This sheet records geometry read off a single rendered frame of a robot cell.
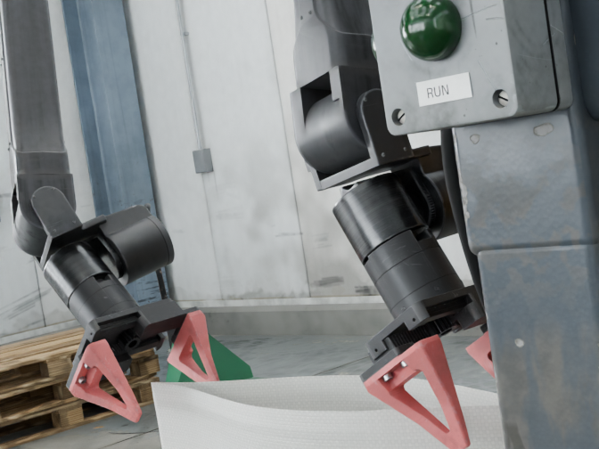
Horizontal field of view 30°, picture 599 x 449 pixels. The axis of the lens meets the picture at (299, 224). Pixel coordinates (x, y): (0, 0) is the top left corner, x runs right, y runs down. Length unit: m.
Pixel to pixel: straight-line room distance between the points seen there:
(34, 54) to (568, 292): 0.84
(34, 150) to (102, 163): 8.25
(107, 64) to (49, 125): 7.92
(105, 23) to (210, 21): 0.99
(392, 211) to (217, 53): 7.79
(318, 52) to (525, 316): 0.35
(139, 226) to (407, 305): 0.44
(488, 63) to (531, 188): 0.08
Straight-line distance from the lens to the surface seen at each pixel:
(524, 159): 0.54
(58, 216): 1.15
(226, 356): 6.32
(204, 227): 8.90
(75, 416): 6.33
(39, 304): 9.11
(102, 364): 1.05
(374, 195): 0.82
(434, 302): 0.78
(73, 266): 1.14
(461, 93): 0.50
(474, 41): 0.50
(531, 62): 0.50
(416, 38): 0.50
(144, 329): 1.10
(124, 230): 1.17
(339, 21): 0.84
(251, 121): 8.34
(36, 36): 1.28
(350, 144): 0.82
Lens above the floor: 1.23
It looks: 3 degrees down
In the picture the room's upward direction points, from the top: 9 degrees counter-clockwise
